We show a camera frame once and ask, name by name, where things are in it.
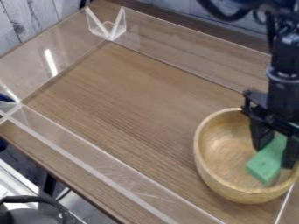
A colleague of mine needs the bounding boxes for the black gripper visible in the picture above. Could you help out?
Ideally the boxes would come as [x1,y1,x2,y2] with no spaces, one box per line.
[241,68,299,169]

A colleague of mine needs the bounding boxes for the green rectangular block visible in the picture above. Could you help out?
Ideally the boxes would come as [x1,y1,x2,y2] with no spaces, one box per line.
[245,134,286,186]

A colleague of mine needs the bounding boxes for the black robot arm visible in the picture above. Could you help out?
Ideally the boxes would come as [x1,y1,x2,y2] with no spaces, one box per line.
[196,0,299,169]

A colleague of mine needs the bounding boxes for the brown wooden bowl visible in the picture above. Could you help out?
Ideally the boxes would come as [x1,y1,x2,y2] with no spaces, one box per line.
[192,108,299,205]

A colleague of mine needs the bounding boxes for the clear acrylic tray walls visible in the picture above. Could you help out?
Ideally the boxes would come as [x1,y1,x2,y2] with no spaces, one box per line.
[0,3,299,224]

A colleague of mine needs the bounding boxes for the black metal table bracket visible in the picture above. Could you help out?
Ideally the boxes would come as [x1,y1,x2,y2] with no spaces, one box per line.
[37,173,87,224]

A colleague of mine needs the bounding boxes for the black cable lower left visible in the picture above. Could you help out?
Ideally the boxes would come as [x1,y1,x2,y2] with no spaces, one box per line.
[0,195,70,224]

